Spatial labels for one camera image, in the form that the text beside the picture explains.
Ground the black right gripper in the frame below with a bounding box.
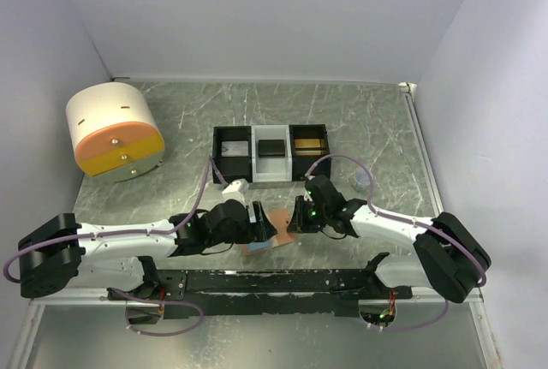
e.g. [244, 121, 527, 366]
[287, 195, 330, 234]

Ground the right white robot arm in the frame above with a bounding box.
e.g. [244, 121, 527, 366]
[288, 176, 491, 303]

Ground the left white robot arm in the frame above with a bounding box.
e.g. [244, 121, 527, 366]
[16, 199, 277, 300]

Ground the gold card in tray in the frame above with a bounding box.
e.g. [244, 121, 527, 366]
[294, 138, 328, 157]

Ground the black card in tray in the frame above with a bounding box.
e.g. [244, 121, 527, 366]
[257, 139, 286, 158]

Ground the white card in tray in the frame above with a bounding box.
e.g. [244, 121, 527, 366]
[221, 140, 249, 158]

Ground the small clear plastic cup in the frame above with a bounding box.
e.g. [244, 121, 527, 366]
[350, 168, 372, 193]

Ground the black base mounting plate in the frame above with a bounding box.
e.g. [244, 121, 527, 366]
[126, 269, 411, 317]

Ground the white orange drawer cabinet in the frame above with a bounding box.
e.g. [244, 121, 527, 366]
[65, 82, 165, 182]

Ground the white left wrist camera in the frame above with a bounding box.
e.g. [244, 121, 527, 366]
[222, 179, 249, 205]

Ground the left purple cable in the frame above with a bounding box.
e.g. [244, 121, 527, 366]
[3, 155, 235, 336]

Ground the purple cable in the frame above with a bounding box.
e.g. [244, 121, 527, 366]
[306, 153, 487, 332]
[3, 155, 235, 336]

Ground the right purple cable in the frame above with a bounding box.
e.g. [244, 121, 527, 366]
[306, 153, 487, 332]

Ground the white aluminium corner rail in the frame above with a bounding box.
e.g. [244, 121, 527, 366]
[398, 82, 444, 214]

